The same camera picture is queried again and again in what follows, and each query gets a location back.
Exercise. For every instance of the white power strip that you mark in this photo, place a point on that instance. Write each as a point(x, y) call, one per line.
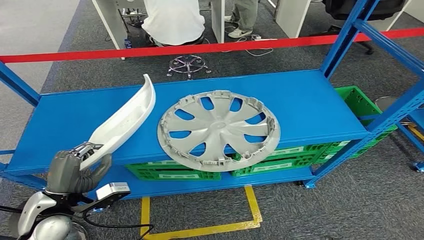
point(263, 38)

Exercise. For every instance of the grey wheel hubcap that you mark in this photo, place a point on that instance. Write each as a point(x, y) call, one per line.
point(217, 129)

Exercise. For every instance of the seated person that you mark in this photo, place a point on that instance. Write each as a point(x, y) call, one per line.
point(174, 20)

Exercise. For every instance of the green plastic crate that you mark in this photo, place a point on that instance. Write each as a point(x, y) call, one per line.
point(291, 159)
point(357, 102)
point(142, 170)

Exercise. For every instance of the yellow floor tape square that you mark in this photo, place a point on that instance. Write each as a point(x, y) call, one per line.
point(251, 205)

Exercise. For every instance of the red barrier belt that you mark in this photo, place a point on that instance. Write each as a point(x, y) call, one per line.
point(198, 49)

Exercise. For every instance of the standing person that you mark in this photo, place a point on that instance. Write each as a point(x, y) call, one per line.
point(245, 13)

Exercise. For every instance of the chrome base swivel stool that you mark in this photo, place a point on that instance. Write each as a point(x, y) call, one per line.
point(188, 64)

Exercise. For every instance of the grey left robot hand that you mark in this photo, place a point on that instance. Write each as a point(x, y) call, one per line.
point(61, 172)

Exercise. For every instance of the small blue bottle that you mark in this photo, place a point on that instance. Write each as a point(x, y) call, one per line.
point(127, 44)

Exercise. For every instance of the white curved plastic car part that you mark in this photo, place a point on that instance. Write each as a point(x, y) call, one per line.
point(126, 122)

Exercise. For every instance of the white desk side panel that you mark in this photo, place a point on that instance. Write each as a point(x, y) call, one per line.
point(218, 20)
point(107, 20)
point(293, 16)

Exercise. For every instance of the black office chair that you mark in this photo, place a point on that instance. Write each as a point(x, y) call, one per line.
point(357, 8)

